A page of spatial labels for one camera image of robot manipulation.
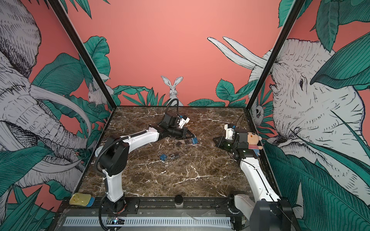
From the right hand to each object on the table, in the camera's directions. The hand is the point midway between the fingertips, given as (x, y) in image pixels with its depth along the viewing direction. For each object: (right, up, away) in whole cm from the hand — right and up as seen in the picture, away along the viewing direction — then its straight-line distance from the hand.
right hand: (212, 137), depth 80 cm
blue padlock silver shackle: (-10, -3, +6) cm, 12 cm away
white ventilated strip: (-33, -41, -10) cm, 53 cm away
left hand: (-10, +1, +4) cm, 10 cm away
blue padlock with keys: (-30, -14, +11) cm, 35 cm away
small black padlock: (-21, -6, +18) cm, 28 cm away
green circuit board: (-49, -41, -9) cm, 64 cm away
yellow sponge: (-68, -31, -7) cm, 76 cm away
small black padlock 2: (-15, -6, +21) cm, 26 cm away
